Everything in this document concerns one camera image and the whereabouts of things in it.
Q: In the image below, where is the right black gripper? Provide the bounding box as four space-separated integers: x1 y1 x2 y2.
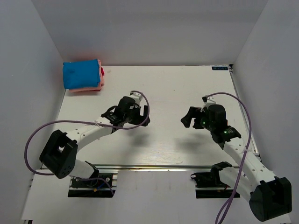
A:
181 106 215 131

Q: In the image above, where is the blue t shirt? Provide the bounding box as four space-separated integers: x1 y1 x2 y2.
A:
63 59 100 90

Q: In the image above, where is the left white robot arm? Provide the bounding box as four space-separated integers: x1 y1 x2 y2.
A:
39 91 150 186

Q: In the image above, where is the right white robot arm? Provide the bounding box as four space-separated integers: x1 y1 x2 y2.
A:
181 104 292 222

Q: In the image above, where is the blue table label sticker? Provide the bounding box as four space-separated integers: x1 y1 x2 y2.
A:
212 66 228 70

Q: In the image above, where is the folded pink t shirt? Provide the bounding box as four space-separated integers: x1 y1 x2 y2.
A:
69 59 105 93

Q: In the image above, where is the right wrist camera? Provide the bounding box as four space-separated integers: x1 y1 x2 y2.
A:
200 96 216 112

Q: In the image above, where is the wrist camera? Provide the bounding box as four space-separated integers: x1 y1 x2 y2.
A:
200 96 216 112
130 91 143 106

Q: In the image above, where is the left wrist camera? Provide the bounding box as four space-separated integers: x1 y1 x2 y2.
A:
130 91 143 106

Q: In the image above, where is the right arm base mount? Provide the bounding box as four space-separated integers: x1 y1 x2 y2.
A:
190 172 233 199

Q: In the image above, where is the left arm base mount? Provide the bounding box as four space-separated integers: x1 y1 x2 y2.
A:
68 172 117 198

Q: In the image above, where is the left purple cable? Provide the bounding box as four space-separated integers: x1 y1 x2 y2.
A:
24 90 150 196

